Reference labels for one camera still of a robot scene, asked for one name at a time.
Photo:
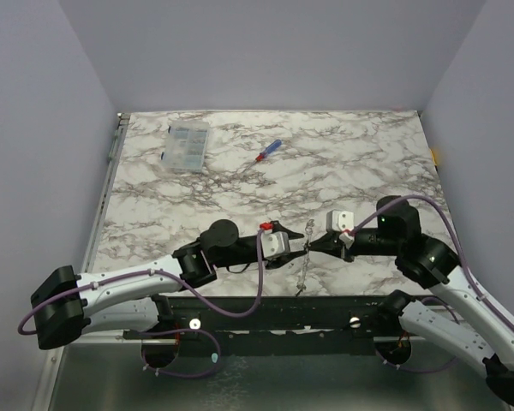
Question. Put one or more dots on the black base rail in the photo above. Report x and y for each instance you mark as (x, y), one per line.
(285, 325)

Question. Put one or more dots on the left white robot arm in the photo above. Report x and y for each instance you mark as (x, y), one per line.
(68, 305)

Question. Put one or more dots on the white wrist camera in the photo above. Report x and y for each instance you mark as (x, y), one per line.
(341, 223)
(274, 240)

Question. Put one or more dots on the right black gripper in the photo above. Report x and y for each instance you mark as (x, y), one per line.
(343, 243)

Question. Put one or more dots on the blue red screwdriver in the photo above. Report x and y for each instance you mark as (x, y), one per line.
(265, 153)

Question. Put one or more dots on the clear plastic organizer box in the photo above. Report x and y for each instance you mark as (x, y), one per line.
(185, 146)

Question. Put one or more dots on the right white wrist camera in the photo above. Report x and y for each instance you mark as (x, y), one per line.
(341, 223)

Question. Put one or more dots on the aluminium side rail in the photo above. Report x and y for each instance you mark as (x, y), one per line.
(113, 159)

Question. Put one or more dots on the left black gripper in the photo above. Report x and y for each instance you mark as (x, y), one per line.
(280, 262)

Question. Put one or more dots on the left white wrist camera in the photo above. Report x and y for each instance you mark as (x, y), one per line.
(274, 240)

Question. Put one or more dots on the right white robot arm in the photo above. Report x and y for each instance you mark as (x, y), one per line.
(485, 342)

